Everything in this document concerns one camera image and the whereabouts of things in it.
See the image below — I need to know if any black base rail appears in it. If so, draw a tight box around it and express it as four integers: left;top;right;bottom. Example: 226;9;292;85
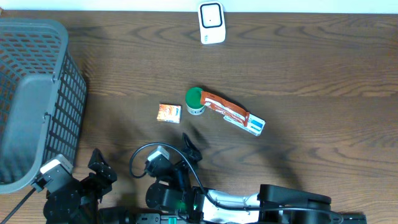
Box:
133;213;368;224

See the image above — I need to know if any orange snack packet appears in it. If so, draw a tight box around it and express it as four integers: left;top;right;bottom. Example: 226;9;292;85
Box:
157;104;181;123

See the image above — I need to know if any white barcode scanner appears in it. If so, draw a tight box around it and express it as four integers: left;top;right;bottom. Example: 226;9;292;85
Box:
198;1;226;45

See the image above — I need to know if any red Top chocolate bar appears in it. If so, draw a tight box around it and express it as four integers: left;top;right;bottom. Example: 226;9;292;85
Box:
200;91;250;126

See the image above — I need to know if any black right camera cable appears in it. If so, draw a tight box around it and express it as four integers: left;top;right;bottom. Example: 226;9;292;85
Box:
129;142;343;224

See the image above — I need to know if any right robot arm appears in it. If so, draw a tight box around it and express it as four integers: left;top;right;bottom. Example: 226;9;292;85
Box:
145;134;343;224

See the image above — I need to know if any white Panadol box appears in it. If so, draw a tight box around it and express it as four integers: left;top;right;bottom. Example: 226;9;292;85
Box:
223;114;266;136

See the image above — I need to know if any black left camera cable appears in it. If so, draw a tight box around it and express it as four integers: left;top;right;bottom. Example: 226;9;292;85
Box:
0;187;37;224

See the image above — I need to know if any green lid jar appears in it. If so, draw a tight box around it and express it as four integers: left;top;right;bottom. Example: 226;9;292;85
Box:
185;87;205;115

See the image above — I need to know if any black camera cable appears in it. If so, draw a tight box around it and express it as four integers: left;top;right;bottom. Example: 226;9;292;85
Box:
129;142;343;224
0;187;37;224

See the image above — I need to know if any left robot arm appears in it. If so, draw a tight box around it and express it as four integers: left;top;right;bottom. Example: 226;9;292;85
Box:
40;149;136;223

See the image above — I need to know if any grey plastic basket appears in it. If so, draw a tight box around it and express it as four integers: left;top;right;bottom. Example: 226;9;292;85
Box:
1;18;88;194

